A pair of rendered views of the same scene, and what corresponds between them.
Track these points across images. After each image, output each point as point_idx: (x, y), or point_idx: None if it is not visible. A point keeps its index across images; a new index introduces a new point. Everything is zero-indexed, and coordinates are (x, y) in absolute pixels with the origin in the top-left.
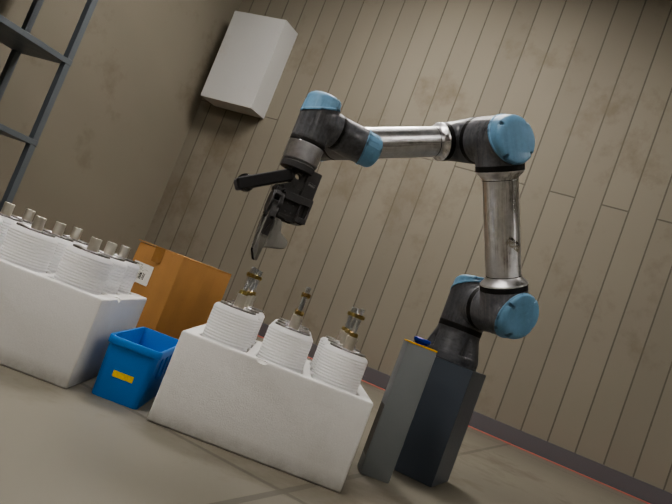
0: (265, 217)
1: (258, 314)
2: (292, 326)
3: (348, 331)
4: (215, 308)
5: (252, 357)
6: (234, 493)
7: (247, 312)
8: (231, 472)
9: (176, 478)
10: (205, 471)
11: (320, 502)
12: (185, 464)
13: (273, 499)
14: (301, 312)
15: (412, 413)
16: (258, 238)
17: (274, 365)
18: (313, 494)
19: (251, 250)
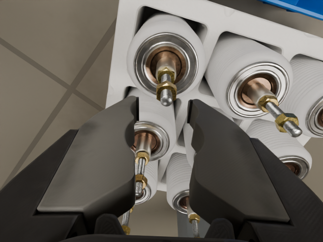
0: (94, 192)
1: (231, 113)
2: (137, 141)
3: (190, 217)
4: (151, 23)
5: (109, 79)
6: (26, 50)
7: (136, 78)
8: (71, 55)
9: (6, 4)
10: (50, 32)
11: (78, 113)
12: (47, 15)
13: (47, 78)
14: (135, 161)
15: (177, 218)
16: (94, 115)
17: (106, 103)
18: (90, 112)
19: (189, 101)
